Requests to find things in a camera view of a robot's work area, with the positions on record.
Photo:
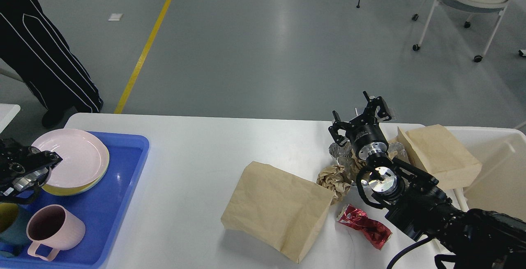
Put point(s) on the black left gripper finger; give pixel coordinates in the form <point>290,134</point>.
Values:
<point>42,159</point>

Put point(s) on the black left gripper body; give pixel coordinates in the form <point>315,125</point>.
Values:
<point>18,185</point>

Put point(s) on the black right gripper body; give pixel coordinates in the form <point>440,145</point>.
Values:
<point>369,142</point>

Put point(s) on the pink plate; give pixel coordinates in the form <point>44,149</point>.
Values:
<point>67,138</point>

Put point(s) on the pink mug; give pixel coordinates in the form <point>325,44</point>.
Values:
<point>53,229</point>

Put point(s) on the small brown paper bag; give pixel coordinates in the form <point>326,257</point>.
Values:
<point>438,152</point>

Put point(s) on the large brown paper bag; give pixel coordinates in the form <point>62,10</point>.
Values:
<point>279,208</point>

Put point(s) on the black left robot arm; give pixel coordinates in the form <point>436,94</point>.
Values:
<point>24,170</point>

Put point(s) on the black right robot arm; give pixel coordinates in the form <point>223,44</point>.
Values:
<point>476,239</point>

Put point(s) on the yellow plate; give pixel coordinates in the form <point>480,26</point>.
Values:
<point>74,190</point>

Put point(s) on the crumpled brown paper ball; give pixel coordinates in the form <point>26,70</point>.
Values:
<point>335,179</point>

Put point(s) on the white side table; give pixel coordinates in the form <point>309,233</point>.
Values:
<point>7,114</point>

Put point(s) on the blue plastic tray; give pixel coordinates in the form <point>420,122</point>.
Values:
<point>102,208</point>

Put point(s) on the red foil wrapper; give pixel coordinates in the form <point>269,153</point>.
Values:
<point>374,231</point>

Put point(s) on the person in black tracksuit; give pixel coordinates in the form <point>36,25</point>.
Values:
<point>36,50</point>

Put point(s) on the white plastic bin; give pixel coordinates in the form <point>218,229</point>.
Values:
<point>501,184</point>

